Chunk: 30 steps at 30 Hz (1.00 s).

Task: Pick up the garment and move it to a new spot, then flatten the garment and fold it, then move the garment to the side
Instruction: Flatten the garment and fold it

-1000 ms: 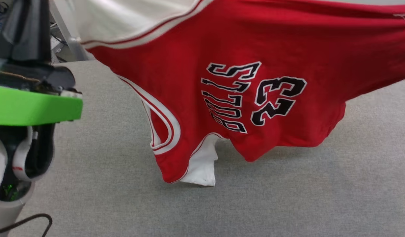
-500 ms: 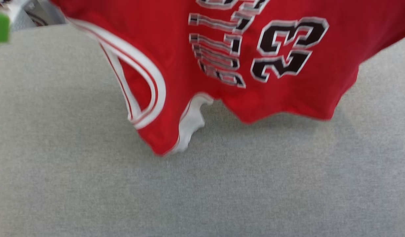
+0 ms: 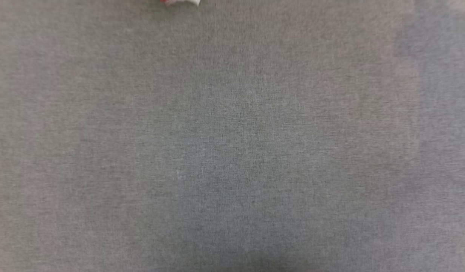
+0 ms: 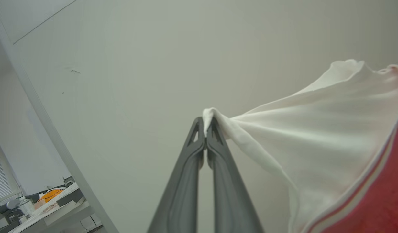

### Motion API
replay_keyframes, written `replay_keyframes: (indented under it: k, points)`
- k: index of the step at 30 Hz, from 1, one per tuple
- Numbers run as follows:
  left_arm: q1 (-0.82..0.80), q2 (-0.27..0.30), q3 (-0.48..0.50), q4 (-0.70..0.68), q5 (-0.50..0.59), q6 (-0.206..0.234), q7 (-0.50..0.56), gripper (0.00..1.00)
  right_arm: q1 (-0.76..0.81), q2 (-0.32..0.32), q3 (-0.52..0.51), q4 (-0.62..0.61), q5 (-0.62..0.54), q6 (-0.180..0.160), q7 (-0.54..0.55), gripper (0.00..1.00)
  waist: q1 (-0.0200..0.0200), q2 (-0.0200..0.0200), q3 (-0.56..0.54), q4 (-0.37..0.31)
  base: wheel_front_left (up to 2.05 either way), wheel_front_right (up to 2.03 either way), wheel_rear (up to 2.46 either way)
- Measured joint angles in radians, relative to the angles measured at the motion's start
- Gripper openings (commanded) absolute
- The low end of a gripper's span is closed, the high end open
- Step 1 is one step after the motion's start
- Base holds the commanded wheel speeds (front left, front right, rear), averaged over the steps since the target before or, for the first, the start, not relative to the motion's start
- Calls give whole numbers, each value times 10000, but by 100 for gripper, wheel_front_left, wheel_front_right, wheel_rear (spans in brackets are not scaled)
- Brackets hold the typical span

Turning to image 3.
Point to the red and white jersey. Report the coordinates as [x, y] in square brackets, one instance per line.
[187, 2]

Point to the grey fabric sofa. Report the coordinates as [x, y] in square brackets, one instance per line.
[232, 151]

